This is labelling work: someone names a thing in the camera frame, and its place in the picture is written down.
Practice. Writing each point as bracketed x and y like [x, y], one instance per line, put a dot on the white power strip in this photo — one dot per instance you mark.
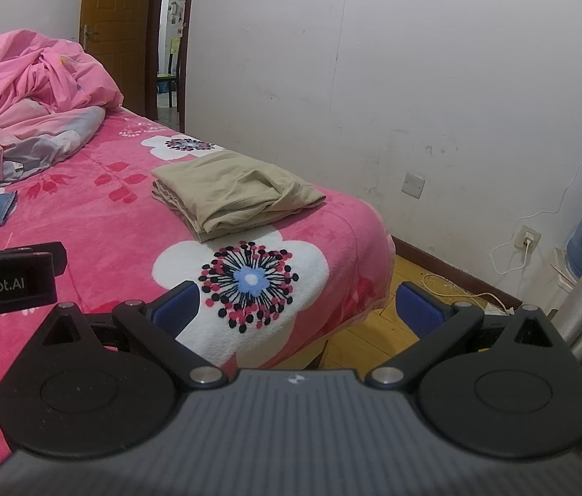
[500, 311]

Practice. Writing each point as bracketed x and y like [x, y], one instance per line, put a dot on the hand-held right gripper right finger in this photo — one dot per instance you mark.
[420, 310]

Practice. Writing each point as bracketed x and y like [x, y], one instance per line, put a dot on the wooden door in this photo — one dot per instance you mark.
[115, 20]

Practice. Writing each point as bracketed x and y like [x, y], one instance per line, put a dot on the pink quilt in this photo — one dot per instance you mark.
[27, 77]

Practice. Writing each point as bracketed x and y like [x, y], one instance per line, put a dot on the white water dispenser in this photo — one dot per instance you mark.
[562, 268]

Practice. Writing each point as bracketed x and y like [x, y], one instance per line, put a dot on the white wall socket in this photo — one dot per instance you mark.
[527, 237]

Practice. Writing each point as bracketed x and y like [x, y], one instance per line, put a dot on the beige pants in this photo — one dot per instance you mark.
[229, 191]

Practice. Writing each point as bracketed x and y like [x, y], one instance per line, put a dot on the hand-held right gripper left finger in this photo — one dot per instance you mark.
[177, 307]

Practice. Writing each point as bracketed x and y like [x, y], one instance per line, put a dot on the dark wooden chair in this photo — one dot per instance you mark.
[169, 80]

